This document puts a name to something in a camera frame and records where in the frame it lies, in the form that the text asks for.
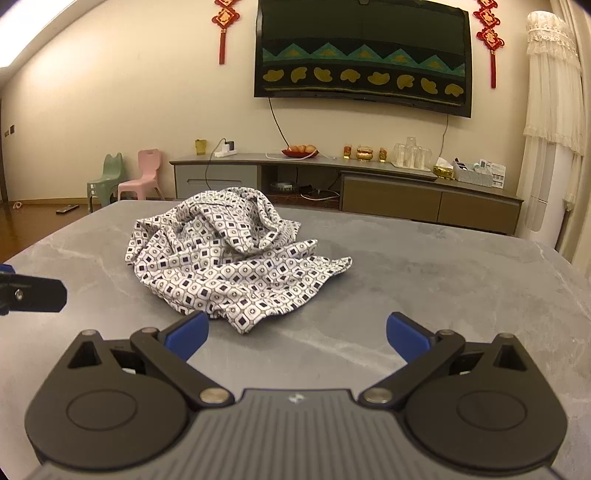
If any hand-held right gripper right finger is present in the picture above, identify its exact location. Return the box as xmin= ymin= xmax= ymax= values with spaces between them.
xmin=358 ymin=311 xmax=528 ymax=409

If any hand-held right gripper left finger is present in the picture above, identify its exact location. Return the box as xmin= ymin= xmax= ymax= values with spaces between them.
xmin=68 ymin=310 xmax=235 ymax=411

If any black and white patterned garment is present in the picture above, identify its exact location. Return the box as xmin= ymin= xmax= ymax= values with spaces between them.
xmin=124 ymin=187 xmax=354 ymax=335

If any long grey television cabinet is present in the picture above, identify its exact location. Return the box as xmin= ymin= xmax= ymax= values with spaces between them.
xmin=169 ymin=152 xmax=525 ymax=237

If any green plastic chair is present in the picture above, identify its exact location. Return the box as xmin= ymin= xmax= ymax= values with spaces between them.
xmin=87 ymin=152 xmax=124 ymax=214

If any pink plastic chair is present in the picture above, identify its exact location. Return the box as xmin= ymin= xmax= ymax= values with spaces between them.
xmin=117 ymin=148 xmax=165 ymax=201

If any white storage box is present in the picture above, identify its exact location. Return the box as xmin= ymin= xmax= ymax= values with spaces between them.
xmin=452 ymin=158 xmax=507 ymax=189

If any set of clear glass cups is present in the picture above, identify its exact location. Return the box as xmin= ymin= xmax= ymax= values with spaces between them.
xmin=392 ymin=137 xmax=435 ymax=169

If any cream curtain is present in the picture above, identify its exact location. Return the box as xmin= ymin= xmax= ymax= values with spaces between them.
xmin=554 ymin=0 xmax=591 ymax=273

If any ceiling light strip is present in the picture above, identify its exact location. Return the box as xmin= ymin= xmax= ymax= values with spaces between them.
xmin=0 ymin=0 xmax=62 ymax=68

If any lace-covered standing air conditioner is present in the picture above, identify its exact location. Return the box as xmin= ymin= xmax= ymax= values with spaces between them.
xmin=515 ymin=10 xmax=587 ymax=232

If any dark patterned television cover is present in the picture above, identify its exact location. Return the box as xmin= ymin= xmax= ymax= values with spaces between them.
xmin=260 ymin=0 xmax=468 ymax=108

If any bundle of shelf cables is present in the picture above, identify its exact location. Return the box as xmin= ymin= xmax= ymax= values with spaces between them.
xmin=299 ymin=185 xmax=341 ymax=202

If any wall television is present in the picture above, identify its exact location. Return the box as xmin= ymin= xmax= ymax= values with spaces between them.
xmin=254 ymin=0 xmax=474 ymax=118

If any black television cable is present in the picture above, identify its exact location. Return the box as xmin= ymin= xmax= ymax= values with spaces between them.
xmin=268 ymin=97 xmax=296 ymax=149

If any red knot wall ornament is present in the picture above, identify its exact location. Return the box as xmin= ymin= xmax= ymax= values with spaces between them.
xmin=212 ymin=0 xmax=243 ymax=65
xmin=473 ymin=0 xmax=506 ymax=88

